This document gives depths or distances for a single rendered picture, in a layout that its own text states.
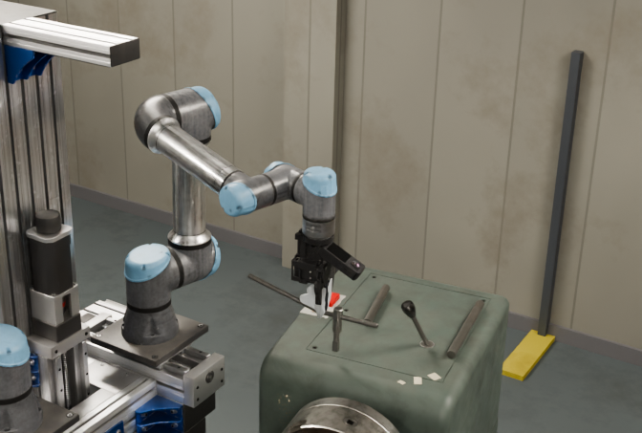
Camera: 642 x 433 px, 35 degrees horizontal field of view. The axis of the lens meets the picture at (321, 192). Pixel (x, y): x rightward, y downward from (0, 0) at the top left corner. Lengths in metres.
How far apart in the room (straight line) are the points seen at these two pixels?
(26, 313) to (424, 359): 0.98
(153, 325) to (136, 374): 0.15
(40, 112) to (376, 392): 1.02
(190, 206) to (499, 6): 2.44
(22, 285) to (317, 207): 0.76
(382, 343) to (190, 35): 3.44
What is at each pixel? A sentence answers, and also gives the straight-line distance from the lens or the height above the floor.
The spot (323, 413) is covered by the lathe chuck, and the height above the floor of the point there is 1.23.
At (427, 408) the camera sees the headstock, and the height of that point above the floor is 1.23.
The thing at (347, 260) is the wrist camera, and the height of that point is 1.53.
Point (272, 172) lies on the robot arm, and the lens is 2.34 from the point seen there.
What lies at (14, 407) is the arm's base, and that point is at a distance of 2.43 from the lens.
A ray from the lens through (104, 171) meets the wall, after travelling 6.47.
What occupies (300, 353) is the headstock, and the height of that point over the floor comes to 1.26.
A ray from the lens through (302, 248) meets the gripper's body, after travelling 2.37.
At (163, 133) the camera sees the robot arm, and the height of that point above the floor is 1.76.
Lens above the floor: 2.57
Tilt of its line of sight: 23 degrees down
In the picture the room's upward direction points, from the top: 2 degrees clockwise
